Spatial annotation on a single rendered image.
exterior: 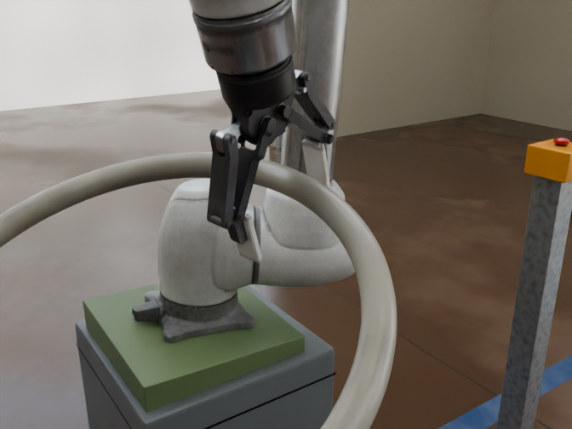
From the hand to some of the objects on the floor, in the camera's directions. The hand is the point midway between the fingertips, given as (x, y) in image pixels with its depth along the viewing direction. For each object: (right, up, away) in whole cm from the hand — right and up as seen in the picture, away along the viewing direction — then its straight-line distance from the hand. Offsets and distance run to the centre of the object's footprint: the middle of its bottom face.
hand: (286, 214), depth 71 cm
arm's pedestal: (-18, -100, +81) cm, 130 cm away
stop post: (+72, -83, +126) cm, 167 cm away
